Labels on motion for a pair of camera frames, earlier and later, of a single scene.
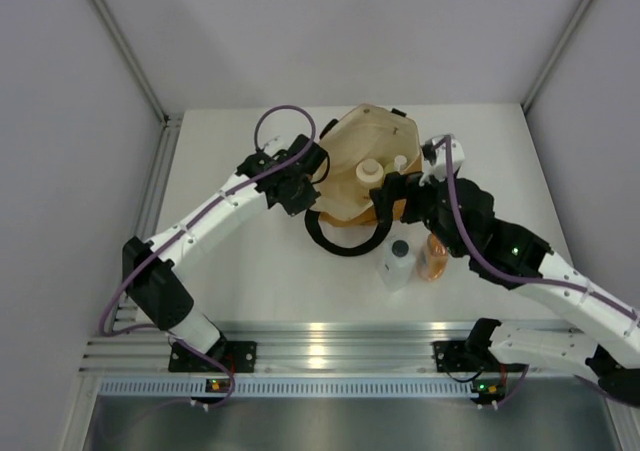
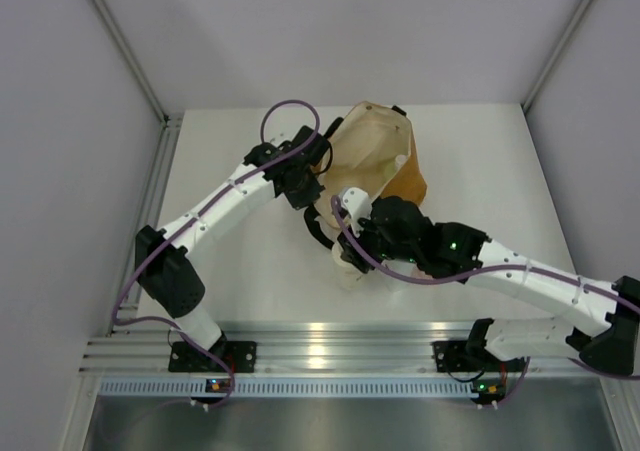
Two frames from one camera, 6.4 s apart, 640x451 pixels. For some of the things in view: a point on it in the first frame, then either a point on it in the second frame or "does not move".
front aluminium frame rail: (282, 347) does not move
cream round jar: (370, 173) -> (349, 277)
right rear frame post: (563, 42) does not move
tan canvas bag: (368, 131) does not move
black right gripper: (396, 187) -> (350, 255)
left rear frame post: (120, 42) does not move
